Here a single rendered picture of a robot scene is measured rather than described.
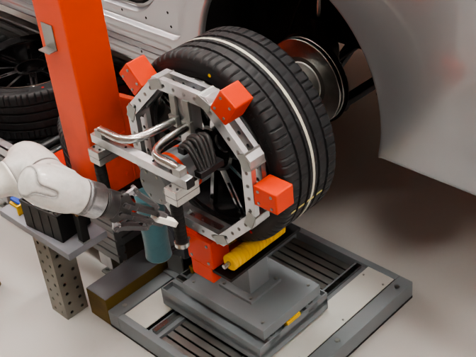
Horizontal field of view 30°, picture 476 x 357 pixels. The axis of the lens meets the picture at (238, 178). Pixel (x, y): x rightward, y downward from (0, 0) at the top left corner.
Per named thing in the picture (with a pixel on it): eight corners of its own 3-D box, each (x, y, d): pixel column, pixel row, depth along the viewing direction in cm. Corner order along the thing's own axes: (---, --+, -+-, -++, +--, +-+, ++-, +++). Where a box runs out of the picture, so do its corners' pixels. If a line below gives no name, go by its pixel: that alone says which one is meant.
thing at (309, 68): (348, 129, 307) (340, 44, 290) (334, 139, 302) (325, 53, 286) (280, 110, 328) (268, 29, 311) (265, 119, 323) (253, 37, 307)
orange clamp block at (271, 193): (271, 192, 261) (295, 203, 256) (253, 205, 257) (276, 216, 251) (270, 173, 257) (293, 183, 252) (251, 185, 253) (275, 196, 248)
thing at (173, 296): (328, 309, 324) (327, 290, 318) (261, 367, 304) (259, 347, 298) (230, 256, 354) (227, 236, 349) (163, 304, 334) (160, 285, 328)
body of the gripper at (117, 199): (100, 180, 219) (131, 188, 225) (86, 210, 220) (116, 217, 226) (113, 193, 213) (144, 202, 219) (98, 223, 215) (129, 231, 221)
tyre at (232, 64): (188, -8, 284) (188, 151, 328) (132, 18, 271) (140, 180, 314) (350, 79, 251) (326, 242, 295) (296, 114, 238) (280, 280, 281)
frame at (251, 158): (274, 256, 274) (261, 103, 243) (260, 268, 270) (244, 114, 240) (157, 195, 307) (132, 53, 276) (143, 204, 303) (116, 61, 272)
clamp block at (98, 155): (123, 154, 270) (120, 139, 267) (100, 167, 265) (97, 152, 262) (112, 149, 273) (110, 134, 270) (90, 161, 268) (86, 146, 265)
